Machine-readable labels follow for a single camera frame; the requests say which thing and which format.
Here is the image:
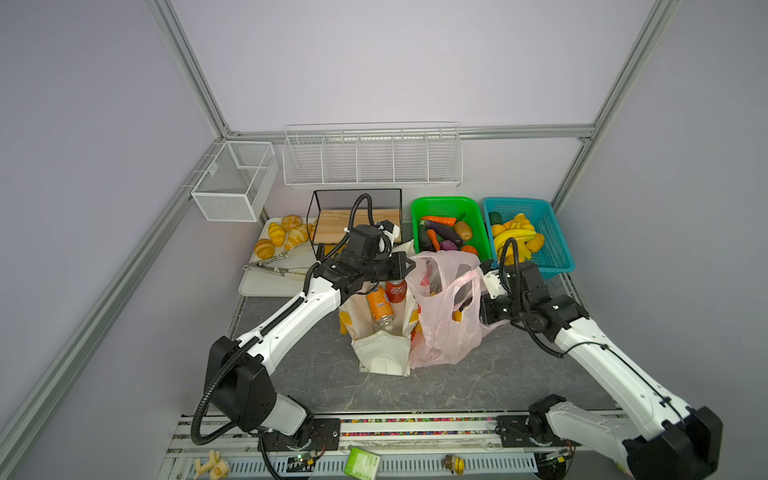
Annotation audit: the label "red cola can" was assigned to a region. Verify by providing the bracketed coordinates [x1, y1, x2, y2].
[385, 280, 407, 304]

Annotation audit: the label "orange soda can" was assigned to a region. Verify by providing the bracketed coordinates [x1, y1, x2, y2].
[366, 286, 395, 328]

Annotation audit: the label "pink plastic grocery bag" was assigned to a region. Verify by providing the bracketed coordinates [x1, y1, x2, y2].
[405, 251, 494, 369]

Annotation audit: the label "white canvas tote bag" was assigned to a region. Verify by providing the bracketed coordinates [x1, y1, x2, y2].
[339, 282, 419, 377]

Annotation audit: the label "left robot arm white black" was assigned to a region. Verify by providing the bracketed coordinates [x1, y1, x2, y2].
[190, 193, 415, 447]

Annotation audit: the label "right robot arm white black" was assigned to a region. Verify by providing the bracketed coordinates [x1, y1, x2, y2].
[483, 237, 723, 479]

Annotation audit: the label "purple onion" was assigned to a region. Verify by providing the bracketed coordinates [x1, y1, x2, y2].
[440, 239, 461, 251]

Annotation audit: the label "teal plastic basket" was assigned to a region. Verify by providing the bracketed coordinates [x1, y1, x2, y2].
[482, 197, 574, 280]

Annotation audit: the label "dark purple eggplant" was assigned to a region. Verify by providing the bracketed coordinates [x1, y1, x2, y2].
[421, 220, 464, 247]

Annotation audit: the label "orange pumpkin vegetable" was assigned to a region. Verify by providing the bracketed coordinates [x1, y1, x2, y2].
[461, 245, 479, 257]

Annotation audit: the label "orange carrot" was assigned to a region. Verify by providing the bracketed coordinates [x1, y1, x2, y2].
[421, 216, 457, 228]

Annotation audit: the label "yellow banana bunch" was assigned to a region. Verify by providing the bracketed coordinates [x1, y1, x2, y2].
[491, 213, 546, 266]

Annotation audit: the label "brown potato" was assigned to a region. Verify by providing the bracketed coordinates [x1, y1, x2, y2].
[454, 221, 474, 243]

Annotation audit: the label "green plastic basket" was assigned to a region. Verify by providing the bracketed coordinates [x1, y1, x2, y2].
[410, 196, 495, 261]

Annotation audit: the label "croissant bread right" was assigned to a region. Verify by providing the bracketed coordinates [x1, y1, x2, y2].
[281, 215, 316, 251]

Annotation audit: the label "croissant bread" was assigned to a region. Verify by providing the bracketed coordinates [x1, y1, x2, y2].
[268, 223, 287, 247]
[281, 215, 316, 251]
[254, 239, 276, 260]

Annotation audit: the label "croissant bread middle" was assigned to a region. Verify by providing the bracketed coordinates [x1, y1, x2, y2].
[268, 223, 287, 247]

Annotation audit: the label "croissant bread front left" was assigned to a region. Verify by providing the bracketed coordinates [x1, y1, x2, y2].
[254, 239, 276, 260]

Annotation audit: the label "metal tongs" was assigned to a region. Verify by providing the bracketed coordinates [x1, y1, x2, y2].
[242, 252, 315, 280]

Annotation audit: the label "small yellow round toy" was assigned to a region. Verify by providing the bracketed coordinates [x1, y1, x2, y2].
[442, 455, 466, 475]

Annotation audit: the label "green small box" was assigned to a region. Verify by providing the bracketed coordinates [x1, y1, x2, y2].
[343, 447, 382, 480]

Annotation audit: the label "yellow toy banana pieces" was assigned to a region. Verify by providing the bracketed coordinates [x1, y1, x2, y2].
[193, 450, 231, 480]

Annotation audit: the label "black wire shelf wooden board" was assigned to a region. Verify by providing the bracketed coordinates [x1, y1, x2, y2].
[307, 188, 403, 245]

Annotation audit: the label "white wire wall basket long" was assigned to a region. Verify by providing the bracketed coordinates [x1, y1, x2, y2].
[282, 122, 464, 189]

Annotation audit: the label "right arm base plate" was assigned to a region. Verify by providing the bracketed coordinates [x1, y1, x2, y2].
[494, 415, 578, 448]

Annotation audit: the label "white mesh wall box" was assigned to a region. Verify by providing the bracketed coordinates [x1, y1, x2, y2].
[192, 141, 279, 223]

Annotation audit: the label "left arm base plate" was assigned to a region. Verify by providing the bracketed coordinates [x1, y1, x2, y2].
[262, 417, 341, 452]

